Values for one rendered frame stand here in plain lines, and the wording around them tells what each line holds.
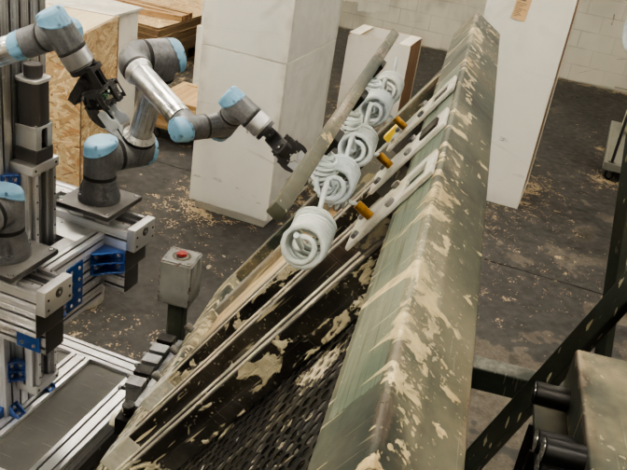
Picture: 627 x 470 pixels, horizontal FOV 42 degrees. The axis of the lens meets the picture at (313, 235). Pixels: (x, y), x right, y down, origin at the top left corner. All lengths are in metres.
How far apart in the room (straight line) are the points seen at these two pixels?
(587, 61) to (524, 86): 4.46
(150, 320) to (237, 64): 1.64
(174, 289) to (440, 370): 2.16
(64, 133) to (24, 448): 1.87
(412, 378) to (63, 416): 2.64
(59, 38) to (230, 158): 3.11
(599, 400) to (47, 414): 2.57
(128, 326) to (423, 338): 3.40
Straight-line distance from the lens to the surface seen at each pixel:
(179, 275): 2.87
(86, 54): 2.11
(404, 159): 1.45
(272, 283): 1.91
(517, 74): 5.95
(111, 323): 4.18
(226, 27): 4.89
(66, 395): 3.41
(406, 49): 7.32
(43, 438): 3.23
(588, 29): 10.32
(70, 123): 4.44
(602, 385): 1.07
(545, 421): 1.11
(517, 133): 6.06
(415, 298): 0.86
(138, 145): 2.94
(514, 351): 4.51
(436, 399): 0.77
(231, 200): 5.19
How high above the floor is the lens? 2.36
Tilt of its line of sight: 27 degrees down
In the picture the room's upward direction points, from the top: 9 degrees clockwise
